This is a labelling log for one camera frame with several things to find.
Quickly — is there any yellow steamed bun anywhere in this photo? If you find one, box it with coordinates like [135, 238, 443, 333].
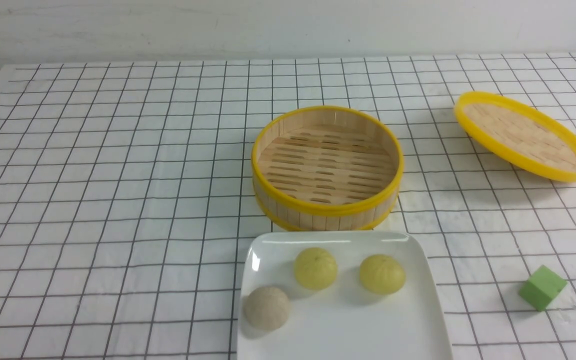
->
[293, 247, 338, 291]
[359, 254, 407, 296]

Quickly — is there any white steamed bun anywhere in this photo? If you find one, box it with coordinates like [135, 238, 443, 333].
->
[242, 285, 291, 332]

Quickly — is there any white square ceramic plate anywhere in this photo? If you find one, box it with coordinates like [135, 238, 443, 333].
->
[237, 230, 454, 360]

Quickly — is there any bamboo steamer basket yellow rim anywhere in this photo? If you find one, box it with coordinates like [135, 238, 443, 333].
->
[250, 105, 405, 231]

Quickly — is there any white grid tablecloth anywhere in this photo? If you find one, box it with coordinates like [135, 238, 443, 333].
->
[0, 52, 576, 360]

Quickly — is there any bamboo steamer lid yellow rim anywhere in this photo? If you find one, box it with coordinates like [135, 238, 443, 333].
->
[454, 91, 576, 183]

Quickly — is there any green foam cube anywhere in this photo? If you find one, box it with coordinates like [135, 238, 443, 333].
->
[518, 265, 568, 312]

